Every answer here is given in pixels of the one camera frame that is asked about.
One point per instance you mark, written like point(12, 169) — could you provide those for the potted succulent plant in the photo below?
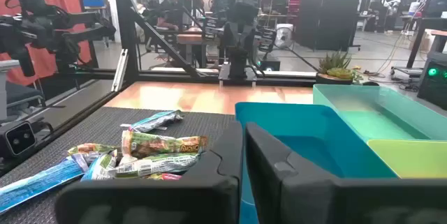
point(335, 74)

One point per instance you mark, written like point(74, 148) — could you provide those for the black aluminium table frame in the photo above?
point(125, 25)

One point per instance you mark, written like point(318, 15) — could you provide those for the mint green plastic bin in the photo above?
point(370, 119)

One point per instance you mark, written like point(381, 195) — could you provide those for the orange peanut butter granola bar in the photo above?
point(89, 148)

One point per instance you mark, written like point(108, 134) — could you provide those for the grey woven placemat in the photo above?
point(104, 126)

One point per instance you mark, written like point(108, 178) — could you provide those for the silver metal bracket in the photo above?
point(120, 70)

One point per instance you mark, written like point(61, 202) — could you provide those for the dark blue plastic bin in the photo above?
point(314, 140)

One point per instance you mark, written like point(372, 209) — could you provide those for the white floor fan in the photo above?
point(284, 35)

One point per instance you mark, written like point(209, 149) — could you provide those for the black table-level camera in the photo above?
point(17, 138)

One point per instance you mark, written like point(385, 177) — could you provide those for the light blue granola bar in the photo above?
point(35, 185)

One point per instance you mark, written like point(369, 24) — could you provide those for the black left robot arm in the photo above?
point(241, 63)

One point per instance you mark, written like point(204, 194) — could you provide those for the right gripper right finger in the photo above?
point(314, 199)

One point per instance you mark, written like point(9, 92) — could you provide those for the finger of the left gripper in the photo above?
point(268, 40)
point(211, 28)

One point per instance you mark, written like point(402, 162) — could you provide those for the green orange Chewy granola bar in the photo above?
point(157, 143)

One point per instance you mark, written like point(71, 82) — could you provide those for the black room partition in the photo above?
point(331, 14)

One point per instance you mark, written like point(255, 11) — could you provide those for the blue storage crate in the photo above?
point(92, 0)

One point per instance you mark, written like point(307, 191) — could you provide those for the blue Quaker Chewy granola bar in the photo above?
point(101, 168)

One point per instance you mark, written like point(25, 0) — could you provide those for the red Chewy granola bar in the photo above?
point(167, 177)

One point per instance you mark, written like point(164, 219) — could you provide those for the silver blue granola bar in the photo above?
point(153, 121)

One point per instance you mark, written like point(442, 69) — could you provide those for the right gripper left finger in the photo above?
point(216, 199)

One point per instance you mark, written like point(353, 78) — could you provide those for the black box with green light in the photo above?
point(433, 91)

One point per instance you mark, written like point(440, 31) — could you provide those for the yellow plastic bin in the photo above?
point(412, 159)

